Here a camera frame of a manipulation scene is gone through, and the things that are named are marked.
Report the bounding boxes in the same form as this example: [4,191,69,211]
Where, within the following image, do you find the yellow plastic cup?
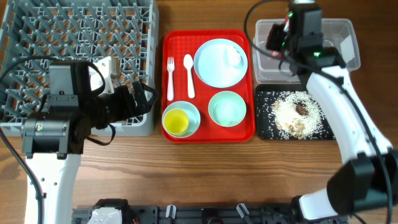
[163,109,189,136]

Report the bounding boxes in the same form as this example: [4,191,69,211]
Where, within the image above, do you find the white tissue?
[226,45,241,66]

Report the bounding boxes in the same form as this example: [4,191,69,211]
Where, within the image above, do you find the white rice pile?
[257,90,326,140]

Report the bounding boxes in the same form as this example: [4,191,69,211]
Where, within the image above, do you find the mint green bowl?
[208,91,247,128]

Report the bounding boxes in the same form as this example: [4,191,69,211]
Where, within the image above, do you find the brown food scraps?
[273,101,309,139]

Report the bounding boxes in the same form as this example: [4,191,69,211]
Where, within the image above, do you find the red snack wrapper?
[271,51,283,58]

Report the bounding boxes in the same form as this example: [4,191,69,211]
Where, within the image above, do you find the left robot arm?
[21,60,158,223]

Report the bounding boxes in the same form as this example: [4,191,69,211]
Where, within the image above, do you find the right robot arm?
[266,21,397,223]

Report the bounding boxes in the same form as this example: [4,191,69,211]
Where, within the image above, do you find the black waste tray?
[255,83,336,141]

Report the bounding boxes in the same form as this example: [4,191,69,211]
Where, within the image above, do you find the grey dishwasher rack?
[1,0,159,136]

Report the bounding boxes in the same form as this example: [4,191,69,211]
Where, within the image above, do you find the white plastic fork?
[167,57,175,101]

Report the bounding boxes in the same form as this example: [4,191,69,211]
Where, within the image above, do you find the light blue bowl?
[162,101,201,138]

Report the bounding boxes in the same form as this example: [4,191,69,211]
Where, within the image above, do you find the white plastic spoon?
[183,54,195,98]

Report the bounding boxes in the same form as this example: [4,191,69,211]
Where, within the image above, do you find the clear plastic bin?
[252,18,361,84]

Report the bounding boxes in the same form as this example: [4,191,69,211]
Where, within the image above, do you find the red plastic tray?
[162,29,256,143]

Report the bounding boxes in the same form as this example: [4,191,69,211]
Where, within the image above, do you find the light blue plate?
[193,39,248,88]

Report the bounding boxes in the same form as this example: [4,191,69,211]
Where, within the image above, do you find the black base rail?
[72,197,351,224]

